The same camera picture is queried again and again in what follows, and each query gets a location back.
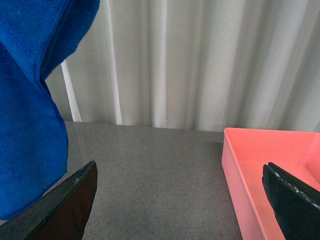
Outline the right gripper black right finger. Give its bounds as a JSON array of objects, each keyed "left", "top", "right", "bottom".
[{"left": 262, "top": 162, "right": 320, "bottom": 240}]

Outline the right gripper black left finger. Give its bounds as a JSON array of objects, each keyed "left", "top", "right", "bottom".
[{"left": 0, "top": 160, "right": 98, "bottom": 240}]

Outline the blue microfiber cloth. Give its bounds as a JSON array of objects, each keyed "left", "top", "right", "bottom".
[{"left": 0, "top": 0, "right": 100, "bottom": 220}]

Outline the pink plastic bin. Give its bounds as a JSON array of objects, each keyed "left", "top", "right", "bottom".
[{"left": 221, "top": 128, "right": 320, "bottom": 240}]

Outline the white pleated curtain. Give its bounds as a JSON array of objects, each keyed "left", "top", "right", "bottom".
[{"left": 47, "top": 0, "right": 320, "bottom": 132}]

